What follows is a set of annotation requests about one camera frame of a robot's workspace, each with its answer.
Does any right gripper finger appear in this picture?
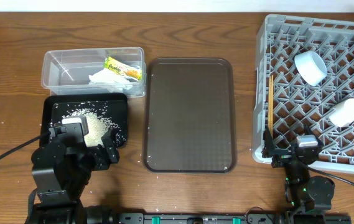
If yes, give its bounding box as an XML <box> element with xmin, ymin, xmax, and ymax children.
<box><xmin>262</xmin><ymin>126</ymin><xmax>275</xmax><ymax>156</ymax></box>
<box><xmin>304</xmin><ymin>124</ymin><xmax>323</xmax><ymax>146</ymax></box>

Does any green cup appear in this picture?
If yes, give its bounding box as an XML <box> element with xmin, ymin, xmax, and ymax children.
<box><xmin>329</xmin><ymin>98</ymin><xmax>354</xmax><ymax>127</ymax></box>

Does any white tissue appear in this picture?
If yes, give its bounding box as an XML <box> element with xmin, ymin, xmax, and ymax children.
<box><xmin>88</xmin><ymin>68</ymin><xmax>133</xmax><ymax>92</ymax></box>

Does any yellow snack wrapper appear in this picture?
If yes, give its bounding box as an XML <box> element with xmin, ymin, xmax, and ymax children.
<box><xmin>104</xmin><ymin>57</ymin><xmax>142</xmax><ymax>80</ymax></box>

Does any light blue bowl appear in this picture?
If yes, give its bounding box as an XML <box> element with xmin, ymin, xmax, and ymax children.
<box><xmin>294</xmin><ymin>50</ymin><xmax>327</xmax><ymax>86</ymax></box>

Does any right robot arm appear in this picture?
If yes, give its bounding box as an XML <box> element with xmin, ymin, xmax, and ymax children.
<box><xmin>262</xmin><ymin>125</ymin><xmax>335</xmax><ymax>223</ymax></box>

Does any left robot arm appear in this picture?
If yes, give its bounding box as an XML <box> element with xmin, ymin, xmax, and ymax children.
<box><xmin>26</xmin><ymin>123</ymin><xmax>119</xmax><ymax>223</ymax></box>

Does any grey dishwasher rack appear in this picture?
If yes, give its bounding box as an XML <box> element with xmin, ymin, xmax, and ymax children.
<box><xmin>251</xmin><ymin>14</ymin><xmax>354</xmax><ymax>174</ymax></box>

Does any black bin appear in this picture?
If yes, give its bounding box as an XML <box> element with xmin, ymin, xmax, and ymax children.
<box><xmin>40</xmin><ymin>93</ymin><xmax>128</xmax><ymax>139</ymax></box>

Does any clear plastic bin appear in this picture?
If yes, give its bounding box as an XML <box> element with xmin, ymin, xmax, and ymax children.
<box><xmin>41</xmin><ymin>47</ymin><xmax>146</xmax><ymax>97</ymax></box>

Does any brown serving tray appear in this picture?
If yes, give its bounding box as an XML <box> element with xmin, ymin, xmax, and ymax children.
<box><xmin>142</xmin><ymin>58</ymin><xmax>237</xmax><ymax>174</ymax></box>

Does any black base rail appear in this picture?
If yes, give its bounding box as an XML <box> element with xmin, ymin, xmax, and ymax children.
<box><xmin>114</xmin><ymin>207</ymin><xmax>352</xmax><ymax>224</ymax></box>

